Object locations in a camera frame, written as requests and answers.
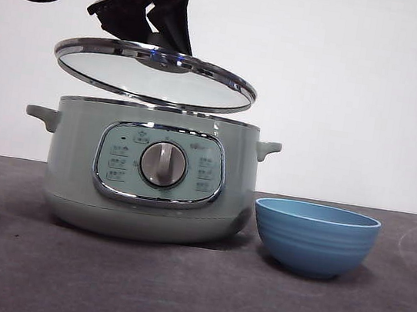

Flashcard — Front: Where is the glass lid with green knob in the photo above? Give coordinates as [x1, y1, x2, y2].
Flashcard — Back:
[49, 18, 265, 120]

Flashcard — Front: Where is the pale green electric steamer pot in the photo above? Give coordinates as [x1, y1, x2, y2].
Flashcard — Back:
[10, 87, 286, 259]

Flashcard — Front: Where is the blue ribbed bowl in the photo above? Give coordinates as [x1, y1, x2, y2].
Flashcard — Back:
[245, 194, 384, 287]

